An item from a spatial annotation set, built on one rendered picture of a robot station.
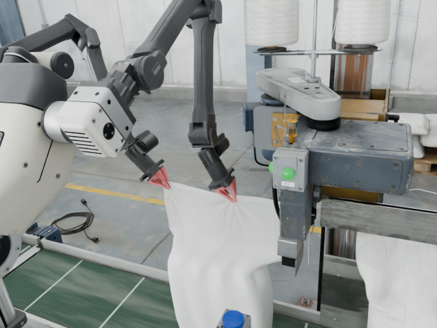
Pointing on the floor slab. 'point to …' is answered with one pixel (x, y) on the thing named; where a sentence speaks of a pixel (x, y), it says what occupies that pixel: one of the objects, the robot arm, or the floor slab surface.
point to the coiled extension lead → (79, 225)
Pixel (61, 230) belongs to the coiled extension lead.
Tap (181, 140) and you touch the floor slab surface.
